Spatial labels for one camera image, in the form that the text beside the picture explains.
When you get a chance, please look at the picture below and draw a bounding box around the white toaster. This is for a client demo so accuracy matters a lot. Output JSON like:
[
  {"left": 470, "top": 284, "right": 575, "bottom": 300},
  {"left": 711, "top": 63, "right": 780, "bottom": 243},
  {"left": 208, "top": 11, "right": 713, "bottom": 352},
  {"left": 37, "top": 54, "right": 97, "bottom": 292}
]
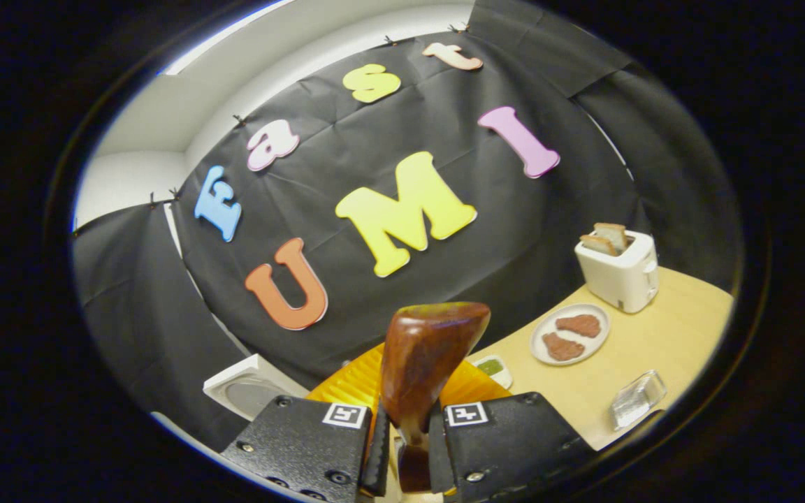
[{"left": 574, "top": 223, "right": 660, "bottom": 314}]

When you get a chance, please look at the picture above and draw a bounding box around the clear chopstick holder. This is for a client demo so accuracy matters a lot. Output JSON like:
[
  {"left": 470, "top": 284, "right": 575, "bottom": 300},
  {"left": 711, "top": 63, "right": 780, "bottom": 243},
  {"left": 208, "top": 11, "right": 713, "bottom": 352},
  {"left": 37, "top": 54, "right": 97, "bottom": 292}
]
[{"left": 610, "top": 370, "right": 668, "bottom": 432}]

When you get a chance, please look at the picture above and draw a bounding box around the white divided grain dish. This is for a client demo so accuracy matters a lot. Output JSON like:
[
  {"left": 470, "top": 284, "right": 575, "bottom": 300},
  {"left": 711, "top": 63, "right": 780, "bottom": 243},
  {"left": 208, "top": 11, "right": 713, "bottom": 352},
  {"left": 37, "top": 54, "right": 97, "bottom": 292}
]
[{"left": 472, "top": 354, "right": 514, "bottom": 390}]

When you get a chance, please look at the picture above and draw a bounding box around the brown meat piece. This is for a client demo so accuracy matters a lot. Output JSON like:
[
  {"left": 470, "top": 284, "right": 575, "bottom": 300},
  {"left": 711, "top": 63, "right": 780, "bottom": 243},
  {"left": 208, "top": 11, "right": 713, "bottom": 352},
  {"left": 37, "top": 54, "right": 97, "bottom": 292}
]
[
  {"left": 555, "top": 314, "right": 602, "bottom": 339},
  {"left": 542, "top": 332, "right": 586, "bottom": 362}
]

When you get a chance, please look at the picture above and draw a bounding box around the brown wooden spoon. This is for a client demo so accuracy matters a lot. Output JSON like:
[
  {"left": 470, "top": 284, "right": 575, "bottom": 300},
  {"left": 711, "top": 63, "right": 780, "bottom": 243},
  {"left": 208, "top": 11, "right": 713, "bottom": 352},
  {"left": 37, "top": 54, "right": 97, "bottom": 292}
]
[{"left": 379, "top": 302, "right": 492, "bottom": 493}]

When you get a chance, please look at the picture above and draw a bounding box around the white rice cooker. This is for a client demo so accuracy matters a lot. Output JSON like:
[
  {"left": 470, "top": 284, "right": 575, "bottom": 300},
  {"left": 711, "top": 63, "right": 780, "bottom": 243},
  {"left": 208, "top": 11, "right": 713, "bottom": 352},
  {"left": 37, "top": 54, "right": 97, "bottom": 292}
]
[{"left": 203, "top": 353, "right": 311, "bottom": 421}]

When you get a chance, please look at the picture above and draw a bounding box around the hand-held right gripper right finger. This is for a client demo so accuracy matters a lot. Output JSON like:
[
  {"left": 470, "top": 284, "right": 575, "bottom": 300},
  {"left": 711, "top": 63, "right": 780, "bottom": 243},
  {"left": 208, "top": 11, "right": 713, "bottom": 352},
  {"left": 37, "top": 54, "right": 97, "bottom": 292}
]
[{"left": 428, "top": 353, "right": 597, "bottom": 500}]

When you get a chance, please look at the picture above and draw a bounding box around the toasted bread slice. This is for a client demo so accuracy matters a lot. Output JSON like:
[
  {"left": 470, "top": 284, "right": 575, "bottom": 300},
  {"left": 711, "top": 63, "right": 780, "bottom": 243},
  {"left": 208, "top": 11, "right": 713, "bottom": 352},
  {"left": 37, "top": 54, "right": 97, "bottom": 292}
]
[
  {"left": 593, "top": 222, "right": 629, "bottom": 252},
  {"left": 579, "top": 234, "right": 618, "bottom": 257}
]

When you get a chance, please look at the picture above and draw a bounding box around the black backdrop cloth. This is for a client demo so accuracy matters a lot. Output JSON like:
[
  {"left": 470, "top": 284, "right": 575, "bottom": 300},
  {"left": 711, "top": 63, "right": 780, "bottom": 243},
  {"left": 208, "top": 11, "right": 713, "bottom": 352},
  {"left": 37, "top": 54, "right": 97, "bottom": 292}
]
[{"left": 71, "top": 0, "right": 742, "bottom": 455}]

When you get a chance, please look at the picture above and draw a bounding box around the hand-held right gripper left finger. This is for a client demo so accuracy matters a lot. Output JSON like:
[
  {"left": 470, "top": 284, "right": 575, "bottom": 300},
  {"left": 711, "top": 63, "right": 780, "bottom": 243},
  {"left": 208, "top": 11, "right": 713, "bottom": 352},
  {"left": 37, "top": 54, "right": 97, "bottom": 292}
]
[{"left": 219, "top": 342, "right": 391, "bottom": 503}]

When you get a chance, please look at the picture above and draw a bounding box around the round white plate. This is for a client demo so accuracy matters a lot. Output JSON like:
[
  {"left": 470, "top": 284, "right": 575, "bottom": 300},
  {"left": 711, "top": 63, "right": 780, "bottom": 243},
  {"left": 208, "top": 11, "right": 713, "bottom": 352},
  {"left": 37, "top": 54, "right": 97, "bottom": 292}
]
[{"left": 530, "top": 302, "right": 611, "bottom": 367}]

